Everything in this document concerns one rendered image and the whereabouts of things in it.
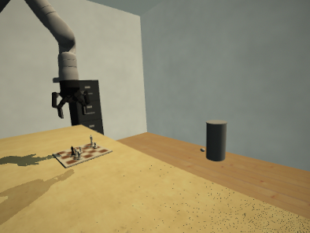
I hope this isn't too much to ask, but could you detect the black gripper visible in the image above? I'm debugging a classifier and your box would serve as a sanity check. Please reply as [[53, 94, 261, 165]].
[[52, 80, 90, 119]]

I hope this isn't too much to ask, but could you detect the brown and cream chessboard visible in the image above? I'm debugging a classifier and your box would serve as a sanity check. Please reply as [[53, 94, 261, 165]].
[[53, 143, 112, 168]]

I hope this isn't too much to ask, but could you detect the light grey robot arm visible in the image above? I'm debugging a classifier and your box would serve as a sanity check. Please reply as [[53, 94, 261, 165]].
[[25, 0, 79, 83]]

